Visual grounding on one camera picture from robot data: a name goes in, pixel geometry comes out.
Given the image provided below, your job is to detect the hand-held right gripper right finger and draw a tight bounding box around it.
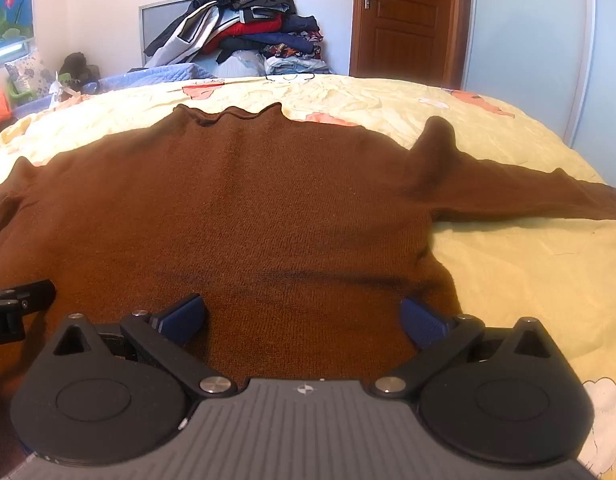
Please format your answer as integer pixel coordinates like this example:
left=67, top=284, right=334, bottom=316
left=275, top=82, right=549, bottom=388
left=372, top=297, right=564, bottom=401

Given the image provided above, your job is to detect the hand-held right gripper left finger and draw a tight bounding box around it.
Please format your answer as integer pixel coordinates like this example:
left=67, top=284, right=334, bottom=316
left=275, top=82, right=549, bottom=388
left=51, top=293, right=239, bottom=400

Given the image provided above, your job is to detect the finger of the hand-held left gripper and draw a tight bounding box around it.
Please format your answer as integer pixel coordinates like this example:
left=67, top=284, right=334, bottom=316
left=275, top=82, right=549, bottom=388
left=0, top=279, right=57, bottom=318

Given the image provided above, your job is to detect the brown knit sweater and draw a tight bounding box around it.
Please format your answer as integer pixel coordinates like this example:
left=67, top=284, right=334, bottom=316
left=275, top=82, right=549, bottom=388
left=0, top=102, right=616, bottom=461

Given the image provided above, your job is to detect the pile of clothes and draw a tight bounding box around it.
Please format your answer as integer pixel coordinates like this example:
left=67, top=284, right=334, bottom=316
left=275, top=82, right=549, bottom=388
left=143, top=0, right=335, bottom=79

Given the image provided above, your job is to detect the yellow floral bedsheet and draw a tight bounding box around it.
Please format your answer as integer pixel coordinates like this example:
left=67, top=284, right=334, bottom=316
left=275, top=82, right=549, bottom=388
left=0, top=74, right=616, bottom=480

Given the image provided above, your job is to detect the green plastic chair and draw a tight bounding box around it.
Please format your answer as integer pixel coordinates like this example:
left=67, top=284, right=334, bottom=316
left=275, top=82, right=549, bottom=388
left=6, top=77, right=39, bottom=106

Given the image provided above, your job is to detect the white plastic bag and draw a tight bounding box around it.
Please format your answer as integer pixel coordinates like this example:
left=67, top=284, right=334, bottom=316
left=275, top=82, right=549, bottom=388
left=47, top=69, right=84, bottom=109

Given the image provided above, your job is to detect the floral pillow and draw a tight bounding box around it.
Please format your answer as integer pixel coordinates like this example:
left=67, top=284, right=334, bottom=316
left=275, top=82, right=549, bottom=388
left=4, top=49, right=54, bottom=94

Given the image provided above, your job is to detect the dark plush toy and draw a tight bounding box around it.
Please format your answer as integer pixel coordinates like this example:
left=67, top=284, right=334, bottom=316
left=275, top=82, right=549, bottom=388
left=57, top=51, right=102, bottom=86

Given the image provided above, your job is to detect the blue quilt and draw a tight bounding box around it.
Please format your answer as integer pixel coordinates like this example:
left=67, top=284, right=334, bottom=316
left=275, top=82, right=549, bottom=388
left=95, top=62, right=225, bottom=94

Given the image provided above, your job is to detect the white wardrobe door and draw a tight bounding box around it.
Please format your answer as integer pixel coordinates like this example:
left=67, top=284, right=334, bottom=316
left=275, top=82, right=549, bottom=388
left=460, top=0, right=616, bottom=173

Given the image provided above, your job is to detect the grey framed panel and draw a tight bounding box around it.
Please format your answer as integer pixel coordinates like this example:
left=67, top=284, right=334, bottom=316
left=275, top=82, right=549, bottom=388
left=138, top=0, right=209, bottom=69

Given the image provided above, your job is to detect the brown wooden door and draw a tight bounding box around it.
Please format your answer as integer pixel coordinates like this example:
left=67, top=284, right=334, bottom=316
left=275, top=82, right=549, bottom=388
left=348, top=0, right=474, bottom=90

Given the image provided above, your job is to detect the black cord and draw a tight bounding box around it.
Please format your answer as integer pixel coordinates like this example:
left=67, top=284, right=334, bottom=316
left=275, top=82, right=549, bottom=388
left=264, top=70, right=317, bottom=84

